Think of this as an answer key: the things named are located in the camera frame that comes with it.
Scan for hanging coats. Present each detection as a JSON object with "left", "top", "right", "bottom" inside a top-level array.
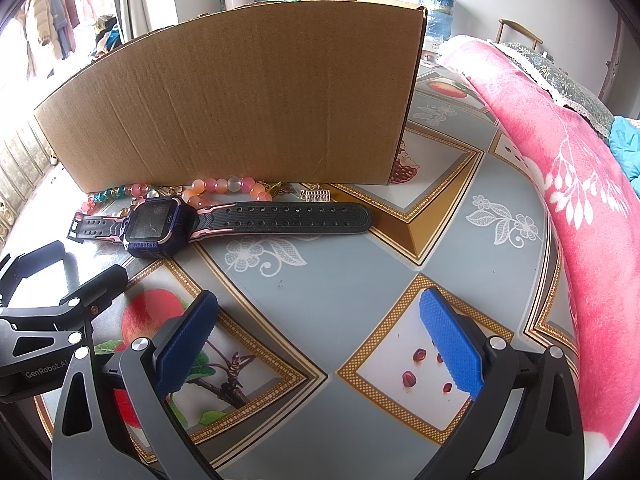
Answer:
[{"left": 15, "top": 0, "right": 98, "bottom": 81}]

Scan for black and pink smart watch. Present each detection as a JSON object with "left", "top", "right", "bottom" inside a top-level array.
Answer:
[{"left": 69, "top": 199, "right": 373, "bottom": 259}]

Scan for pink floral blanket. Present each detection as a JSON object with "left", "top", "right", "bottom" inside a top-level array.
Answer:
[{"left": 437, "top": 35, "right": 640, "bottom": 461}]

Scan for grey curtain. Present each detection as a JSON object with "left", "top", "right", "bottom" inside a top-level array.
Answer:
[{"left": 112, "top": 0, "right": 161, "bottom": 41}]

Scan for pile of clothes and bags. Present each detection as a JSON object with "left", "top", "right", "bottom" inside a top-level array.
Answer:
[{"left": 92, "top": 15, "right": 123, "bottom": 56}]

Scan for grey floral cushion cover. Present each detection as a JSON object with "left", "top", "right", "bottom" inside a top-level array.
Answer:
[{"left": 492, "top": 40, "right": 616, "bottom": 131}]

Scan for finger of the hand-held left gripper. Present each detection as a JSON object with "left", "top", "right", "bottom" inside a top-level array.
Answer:
[
  {"left": 0, "top": 264, "right": 130, "bottom": 346},
  {"left": 0, "top": 241, "right": 67, "bottom": 307}
]

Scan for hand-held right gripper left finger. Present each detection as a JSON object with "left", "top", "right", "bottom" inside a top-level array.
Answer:
[{"left": 50, "top": 289, "right": 223, "bottom": 480}]

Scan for dark wooden door frame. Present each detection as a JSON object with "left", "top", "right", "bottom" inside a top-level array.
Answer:
[{"left": 597, "top": 15, "right": 626, "bottom": 106}]

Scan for brown cardboard box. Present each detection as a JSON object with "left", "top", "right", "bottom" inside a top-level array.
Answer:
[{"left": 34, "top": 0, "right": 429, "bottom": 193}]

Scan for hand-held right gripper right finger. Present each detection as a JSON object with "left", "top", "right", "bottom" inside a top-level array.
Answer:
[{"left": 415, "top": 287, "right": 586, "bottom": 480}]

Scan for wooden chair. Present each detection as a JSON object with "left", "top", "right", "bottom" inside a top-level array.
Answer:
[{"left": 497, "top": 19, "right": 543, "bottom": 51}]

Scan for blue quilt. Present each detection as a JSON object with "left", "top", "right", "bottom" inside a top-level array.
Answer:
[{"left": 607, "top": 116, "right": 640, "bottom": 183}]

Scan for fruit print tablecloth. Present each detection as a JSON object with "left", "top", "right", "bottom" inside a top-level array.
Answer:
[{"left": 0, "top": 55, "right": 581, "bottom": 466}]

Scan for orange pink bead bracelet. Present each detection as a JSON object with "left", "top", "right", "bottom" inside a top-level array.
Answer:
[{"left": 181, "top": 175, "right": 273, "bottom": 209}]

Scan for multicolour bead bracelet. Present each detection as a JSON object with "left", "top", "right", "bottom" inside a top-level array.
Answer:
[{"left": 80, "top": 182, "right": 161, "bottom": 216}]

